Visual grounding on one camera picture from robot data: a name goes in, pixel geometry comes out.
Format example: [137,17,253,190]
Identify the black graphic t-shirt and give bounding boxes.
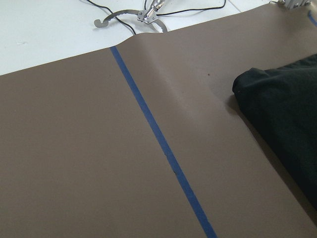
[232,55,317,205]

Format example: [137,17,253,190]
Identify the aluminium frame post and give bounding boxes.
[278,0,312,9]

